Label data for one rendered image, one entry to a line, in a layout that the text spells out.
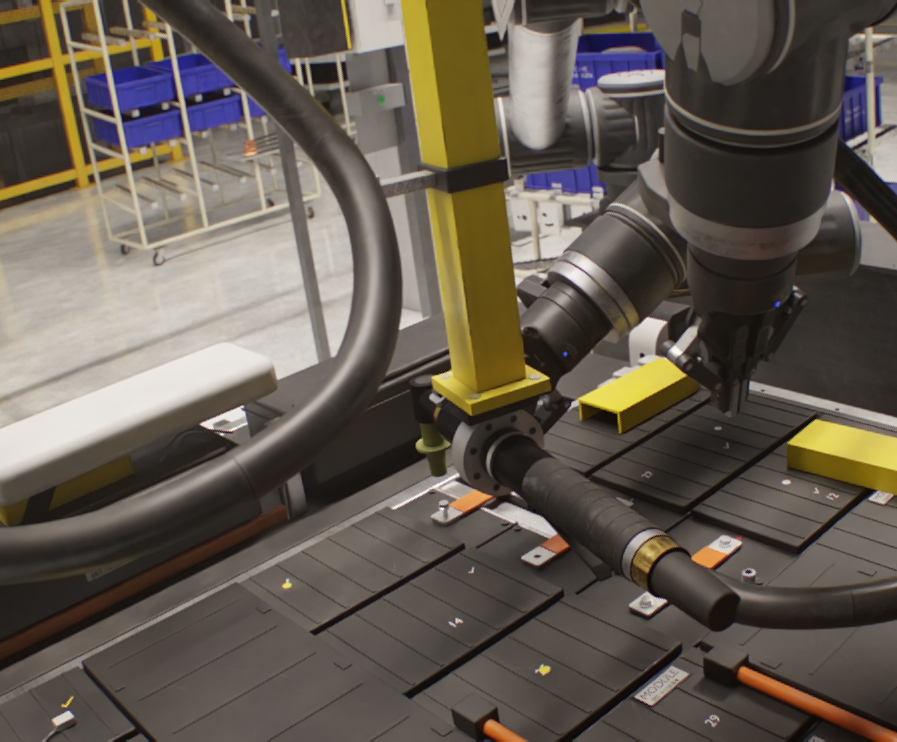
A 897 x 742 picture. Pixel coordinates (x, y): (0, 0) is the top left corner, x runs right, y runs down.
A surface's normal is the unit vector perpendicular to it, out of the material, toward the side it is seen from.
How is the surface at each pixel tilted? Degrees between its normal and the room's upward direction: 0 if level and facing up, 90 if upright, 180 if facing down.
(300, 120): 69
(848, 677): 0
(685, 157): 101
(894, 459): 0
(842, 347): 90
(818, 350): 90
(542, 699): 0
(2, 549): 46
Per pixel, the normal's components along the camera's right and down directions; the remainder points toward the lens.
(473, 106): 0.44, 0.30
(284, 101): -0.22, 0.10
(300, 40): -0.73, 0.34
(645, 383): -0.12, -0.92
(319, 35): 0.67, 0.21
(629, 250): -0.04, -0.22
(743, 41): -0.77, 0.52
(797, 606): -0.21, -0.39
